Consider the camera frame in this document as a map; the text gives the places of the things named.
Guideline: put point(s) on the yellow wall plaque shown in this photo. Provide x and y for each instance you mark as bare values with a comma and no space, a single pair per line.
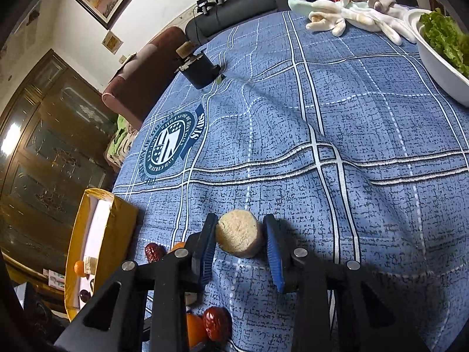
111,41

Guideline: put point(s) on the dark red plum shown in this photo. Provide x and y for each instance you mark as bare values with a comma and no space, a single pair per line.
84,295

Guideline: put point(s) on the cream work glove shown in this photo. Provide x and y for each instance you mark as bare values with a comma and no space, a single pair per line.
326,18

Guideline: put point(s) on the orange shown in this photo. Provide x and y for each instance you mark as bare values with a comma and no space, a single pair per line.
78,267
177,246
196,330

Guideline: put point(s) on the black leather sofa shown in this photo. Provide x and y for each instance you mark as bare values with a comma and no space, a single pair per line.
238,7

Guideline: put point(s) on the pale blue glove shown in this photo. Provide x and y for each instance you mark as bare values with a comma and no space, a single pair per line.
300,4

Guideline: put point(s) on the green cloth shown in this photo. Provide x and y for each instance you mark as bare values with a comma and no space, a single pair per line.
119,139

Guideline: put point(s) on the beige cylindrical piece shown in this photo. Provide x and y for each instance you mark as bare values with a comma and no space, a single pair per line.
238,231

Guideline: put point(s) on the white green carton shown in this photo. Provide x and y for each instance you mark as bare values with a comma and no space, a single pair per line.
55,279

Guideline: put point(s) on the brown armchair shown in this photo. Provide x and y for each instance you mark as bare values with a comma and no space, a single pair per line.
146,69

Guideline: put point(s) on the white work glove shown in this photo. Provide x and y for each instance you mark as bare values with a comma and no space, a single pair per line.
377,22

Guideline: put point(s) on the white bowl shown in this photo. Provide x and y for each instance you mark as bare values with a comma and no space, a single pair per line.
439,69

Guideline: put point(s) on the dark wooden cabinet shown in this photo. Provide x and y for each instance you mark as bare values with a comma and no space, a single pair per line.
47,135

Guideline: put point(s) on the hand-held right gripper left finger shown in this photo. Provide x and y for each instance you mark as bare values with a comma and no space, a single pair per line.
209,253

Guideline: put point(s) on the yellow cardboard box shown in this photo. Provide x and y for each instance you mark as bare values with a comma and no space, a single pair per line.
122,223

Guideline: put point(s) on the small black box device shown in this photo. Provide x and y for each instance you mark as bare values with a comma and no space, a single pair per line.
199,71

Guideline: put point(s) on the green lettuce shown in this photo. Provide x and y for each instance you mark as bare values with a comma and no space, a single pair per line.
447,40

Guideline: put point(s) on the red date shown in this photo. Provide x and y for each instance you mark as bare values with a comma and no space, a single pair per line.
154,252
217,323

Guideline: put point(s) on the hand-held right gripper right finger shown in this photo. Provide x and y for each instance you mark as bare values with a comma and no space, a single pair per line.
276,260

